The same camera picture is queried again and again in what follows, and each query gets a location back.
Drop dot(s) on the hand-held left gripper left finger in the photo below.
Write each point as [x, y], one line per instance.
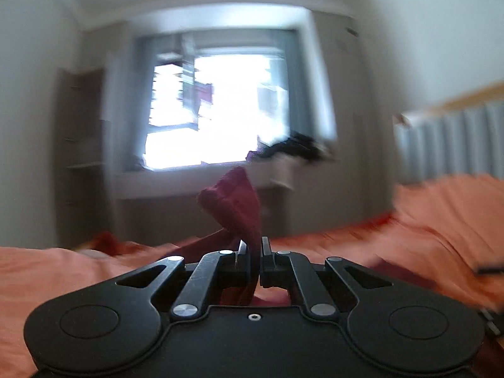
[243, 262]

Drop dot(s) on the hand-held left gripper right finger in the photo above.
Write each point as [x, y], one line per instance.
[268, 262]

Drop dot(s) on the maroon small garment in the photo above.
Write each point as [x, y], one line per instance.
[235, 208]

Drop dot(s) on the pile of dark clothes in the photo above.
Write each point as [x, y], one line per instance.
[299, 147]

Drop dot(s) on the red under sheet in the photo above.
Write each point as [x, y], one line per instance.
[366, 224]

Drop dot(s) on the red cloth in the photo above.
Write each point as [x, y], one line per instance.
[108, 242]

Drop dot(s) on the grey wardrobe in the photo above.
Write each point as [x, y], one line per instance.
[354, 126]

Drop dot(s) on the orange bed sheet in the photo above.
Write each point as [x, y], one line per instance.
[433, 220]

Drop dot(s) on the wall shelf unit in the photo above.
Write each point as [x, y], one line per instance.
[80, 145]

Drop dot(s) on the grey padded headboard wooden frame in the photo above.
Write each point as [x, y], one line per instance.
[453, 141]

